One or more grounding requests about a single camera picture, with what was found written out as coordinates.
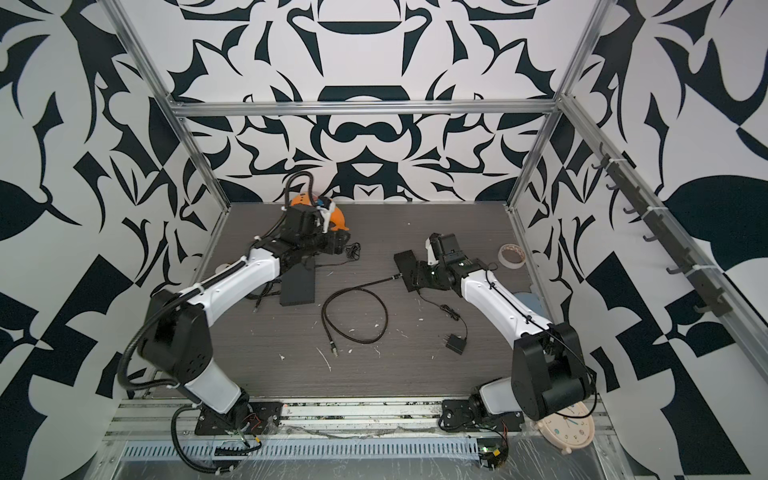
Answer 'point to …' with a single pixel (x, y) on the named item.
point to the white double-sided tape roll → (511, 256)
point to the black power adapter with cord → (352, 251)
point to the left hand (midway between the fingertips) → (341, 227)
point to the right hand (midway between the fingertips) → (420, 272)
